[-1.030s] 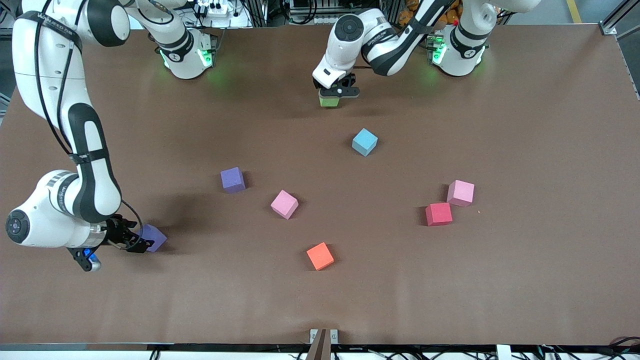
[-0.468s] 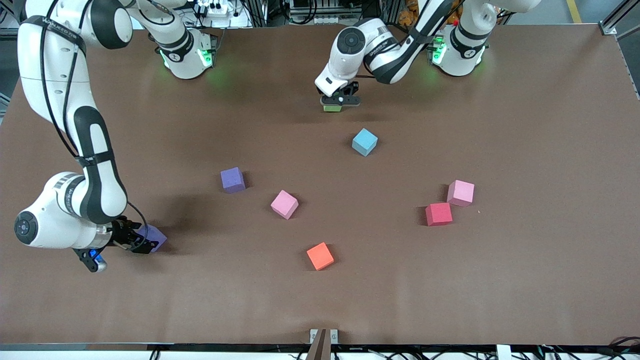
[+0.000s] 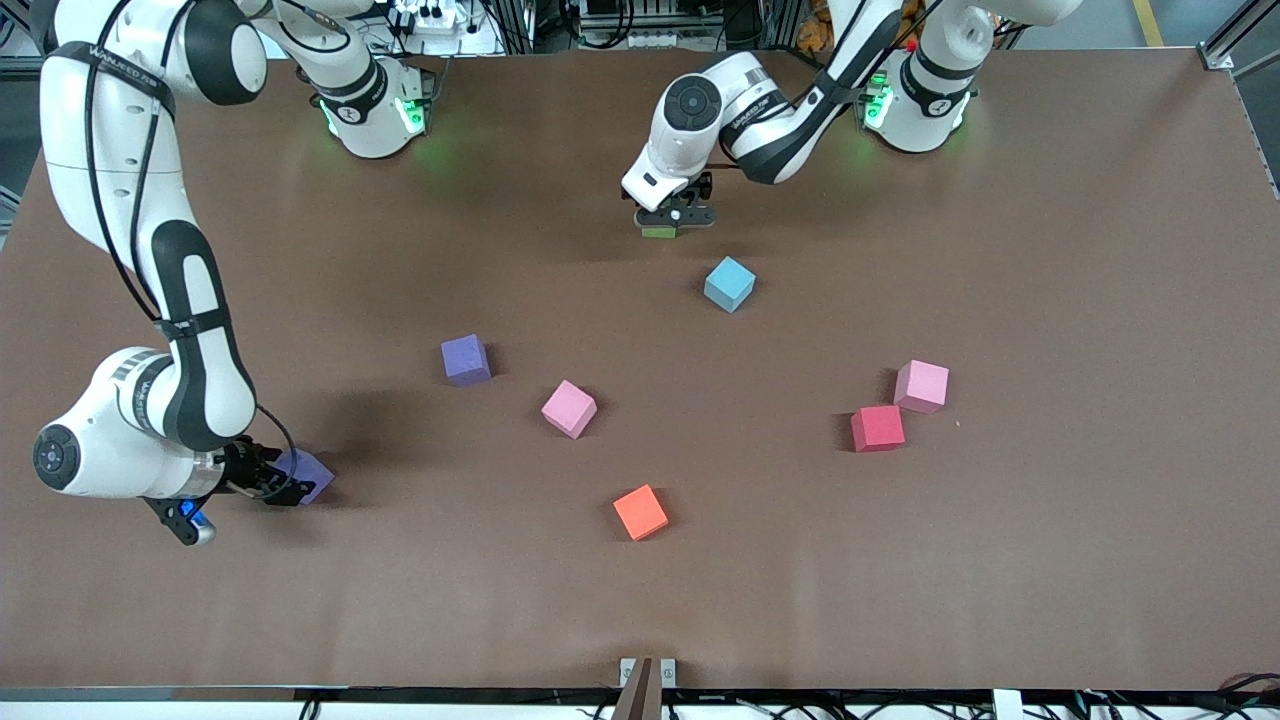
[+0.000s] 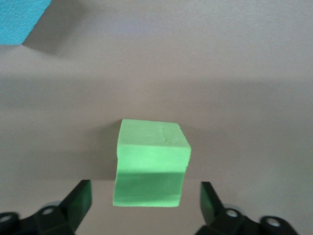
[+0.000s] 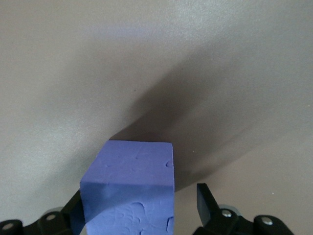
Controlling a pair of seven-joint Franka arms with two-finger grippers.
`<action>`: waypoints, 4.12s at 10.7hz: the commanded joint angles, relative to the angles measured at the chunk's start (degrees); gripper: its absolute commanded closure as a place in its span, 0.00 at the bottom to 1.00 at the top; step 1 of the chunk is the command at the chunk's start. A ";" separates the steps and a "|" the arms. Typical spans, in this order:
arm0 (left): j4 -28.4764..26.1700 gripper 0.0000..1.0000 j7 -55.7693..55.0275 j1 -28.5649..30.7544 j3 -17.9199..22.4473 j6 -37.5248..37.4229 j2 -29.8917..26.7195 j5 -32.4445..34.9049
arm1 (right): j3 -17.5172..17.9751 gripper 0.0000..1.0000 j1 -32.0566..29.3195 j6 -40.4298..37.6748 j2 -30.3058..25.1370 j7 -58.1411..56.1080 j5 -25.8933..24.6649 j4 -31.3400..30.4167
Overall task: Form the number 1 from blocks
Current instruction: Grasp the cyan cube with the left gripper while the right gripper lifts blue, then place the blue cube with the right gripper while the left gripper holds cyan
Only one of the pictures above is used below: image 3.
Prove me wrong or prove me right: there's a red foam block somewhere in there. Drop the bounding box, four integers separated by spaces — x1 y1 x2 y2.
850 405 907 454

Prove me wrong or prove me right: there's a purple foam block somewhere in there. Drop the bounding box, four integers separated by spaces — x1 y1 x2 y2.
272 450 336 507
440 334 493 389

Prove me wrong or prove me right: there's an orange foam block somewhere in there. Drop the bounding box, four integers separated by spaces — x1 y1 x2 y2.
612 484 670 543

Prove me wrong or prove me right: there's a metal table edge bracket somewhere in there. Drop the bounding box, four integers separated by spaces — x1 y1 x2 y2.
619 657 677 691

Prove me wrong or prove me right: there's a light blue foam block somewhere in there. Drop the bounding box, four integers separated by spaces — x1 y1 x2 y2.
703 256 757 315

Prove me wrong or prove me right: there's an orange snack bag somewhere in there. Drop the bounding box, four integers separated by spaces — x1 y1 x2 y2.
797 0 926 54

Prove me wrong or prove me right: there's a light pink foam block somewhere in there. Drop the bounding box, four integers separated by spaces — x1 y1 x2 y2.
541 379 599 441
893 360 951 415

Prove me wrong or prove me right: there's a brown camera pole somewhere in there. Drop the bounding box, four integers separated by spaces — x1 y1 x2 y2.
610 657 654 720

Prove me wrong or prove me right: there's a grey electronics rack unit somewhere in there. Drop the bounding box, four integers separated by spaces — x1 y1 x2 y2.
578 0 725 51

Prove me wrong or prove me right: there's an aluminium frame profile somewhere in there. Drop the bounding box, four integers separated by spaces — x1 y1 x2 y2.
1200 0 1280 76

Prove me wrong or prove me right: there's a white power strip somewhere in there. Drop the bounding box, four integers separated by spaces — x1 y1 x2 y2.
393 0 467 33

